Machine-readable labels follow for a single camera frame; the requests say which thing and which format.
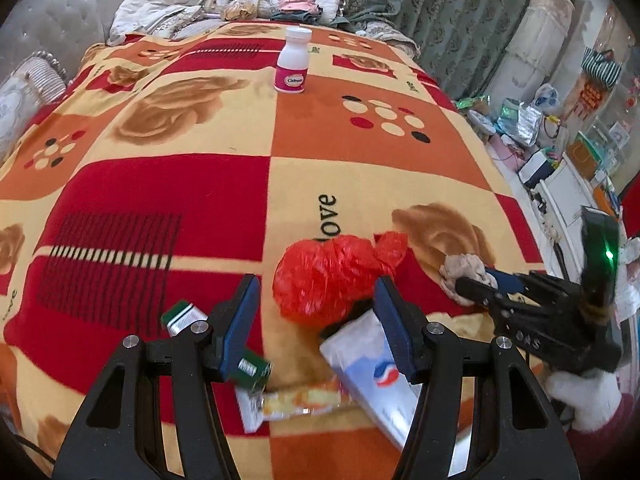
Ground beige tissue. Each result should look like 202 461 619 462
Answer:
439 254 493 306

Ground grey tufted sofa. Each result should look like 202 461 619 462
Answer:
0 0 156 111

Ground striped tote bag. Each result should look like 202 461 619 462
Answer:
581 49 623 92

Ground green patterned curtain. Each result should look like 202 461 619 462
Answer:
235 0 546 101

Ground silver foil bag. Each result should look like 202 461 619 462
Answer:
497 102 543 146

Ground white ruffled bolster pillow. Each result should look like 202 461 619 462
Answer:
0 50 68 161

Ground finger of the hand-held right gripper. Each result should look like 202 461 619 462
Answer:
454 276 551 326
484 267 583 301

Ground green medicine box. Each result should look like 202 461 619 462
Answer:
161 300 273 391

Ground red board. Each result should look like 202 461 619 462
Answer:
620 185 640 241

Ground white cabinet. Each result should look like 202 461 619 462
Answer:
520 160 616 241

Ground person's right forearm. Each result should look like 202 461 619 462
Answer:
545 367 640 480

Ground white quilted cloth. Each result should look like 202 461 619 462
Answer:
107 0 206 46

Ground orange white snack packet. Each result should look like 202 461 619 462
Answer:
235 377 353 433

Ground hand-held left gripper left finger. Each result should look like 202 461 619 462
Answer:
52 274 262 480

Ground red hanging ornament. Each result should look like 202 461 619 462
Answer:
570 72 608 126

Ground white bottle pink label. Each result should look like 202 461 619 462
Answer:
274 27 312 95

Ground red plastic bag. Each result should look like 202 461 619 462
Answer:
272 231 408 330

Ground red orange printed blanket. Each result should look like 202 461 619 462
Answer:
0 20 571 480

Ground white box blue red logo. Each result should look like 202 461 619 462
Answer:
319 309 426 453

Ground pink folded clothes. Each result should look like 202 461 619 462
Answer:
277 0 321 23

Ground lace covered standing appliance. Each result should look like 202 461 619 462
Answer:
492 0 576 111

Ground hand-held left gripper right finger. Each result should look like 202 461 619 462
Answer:
372 276 581 480

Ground white blue plastic bag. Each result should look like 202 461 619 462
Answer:
534 84 561 111

